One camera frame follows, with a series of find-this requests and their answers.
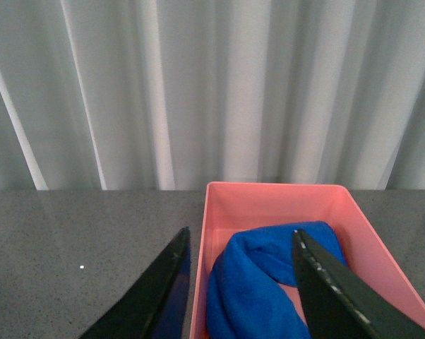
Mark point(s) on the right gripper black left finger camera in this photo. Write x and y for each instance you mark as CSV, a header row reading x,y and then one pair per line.
x,y
155,305

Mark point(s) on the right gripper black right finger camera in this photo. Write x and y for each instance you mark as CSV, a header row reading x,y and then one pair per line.
x,y
337,303

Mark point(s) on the blue microfiber cloth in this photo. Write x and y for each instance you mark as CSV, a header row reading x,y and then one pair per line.
x,y
245,295

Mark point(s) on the pink plastic tray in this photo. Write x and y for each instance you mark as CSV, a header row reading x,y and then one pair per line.
x,y
234,207

